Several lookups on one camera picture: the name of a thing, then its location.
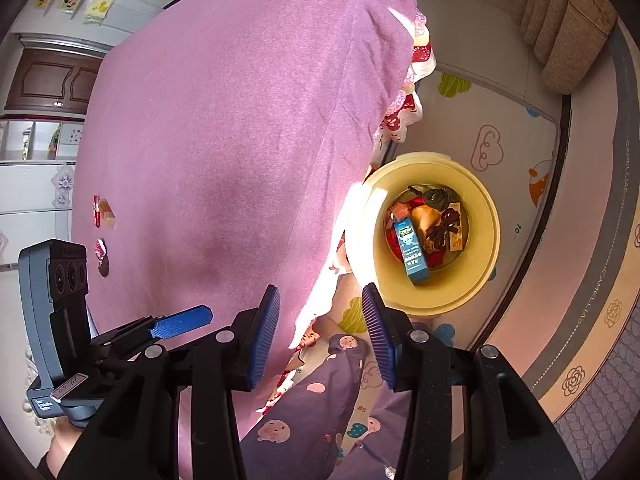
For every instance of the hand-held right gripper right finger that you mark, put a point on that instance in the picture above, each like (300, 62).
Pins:
(380, 345)

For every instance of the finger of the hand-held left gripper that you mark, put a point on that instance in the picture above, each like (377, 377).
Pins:
(182, 321)

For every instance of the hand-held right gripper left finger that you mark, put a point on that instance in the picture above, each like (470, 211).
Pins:
(265, 340)

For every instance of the blue carton box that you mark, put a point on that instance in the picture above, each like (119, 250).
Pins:
(412, 252)

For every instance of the red zip pouch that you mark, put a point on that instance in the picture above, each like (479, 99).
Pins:
(391, 246)

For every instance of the gold carton box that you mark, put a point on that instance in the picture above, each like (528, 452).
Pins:
(455, 232)

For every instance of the dark cloth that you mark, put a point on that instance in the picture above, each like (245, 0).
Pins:
(432, 197)

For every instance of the yellow plastic bucket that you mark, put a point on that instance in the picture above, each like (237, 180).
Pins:
(482, 220)

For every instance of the person's left forearm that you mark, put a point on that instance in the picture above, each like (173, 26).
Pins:
(67, 442)

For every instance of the person's purple pajama leg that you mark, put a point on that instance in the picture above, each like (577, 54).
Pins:
(310, 410)

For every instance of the white wardrobe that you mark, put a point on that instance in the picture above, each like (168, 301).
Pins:
(30, 235)

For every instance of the red white crumpled wrapper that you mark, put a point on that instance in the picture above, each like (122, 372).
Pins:
(101, 251)

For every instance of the red snack bar wrapper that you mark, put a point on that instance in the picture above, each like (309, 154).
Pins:
(96, 210)

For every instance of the amber bottle with gold cap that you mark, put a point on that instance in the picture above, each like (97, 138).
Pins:
(106, 214)

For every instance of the white flower print cabinet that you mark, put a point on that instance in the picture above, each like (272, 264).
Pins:
(30, 140)

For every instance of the red white floral bed skirt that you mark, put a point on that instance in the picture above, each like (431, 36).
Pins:
(400, 120)

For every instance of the beige grey flower rug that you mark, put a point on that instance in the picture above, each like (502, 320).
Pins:
(600, 260)

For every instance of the brown wooden door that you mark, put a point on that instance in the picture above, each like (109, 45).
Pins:
(50, 80)

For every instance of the cloud print play mat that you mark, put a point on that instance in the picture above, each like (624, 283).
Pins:
(500, 120)

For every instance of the white shelf cabinet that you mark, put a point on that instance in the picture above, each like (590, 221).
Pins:
(75, 25)

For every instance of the yellow picture book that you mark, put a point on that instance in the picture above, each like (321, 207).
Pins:
(101, 6)

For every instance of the beige textured curtain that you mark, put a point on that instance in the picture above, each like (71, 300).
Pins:
(565, 15)

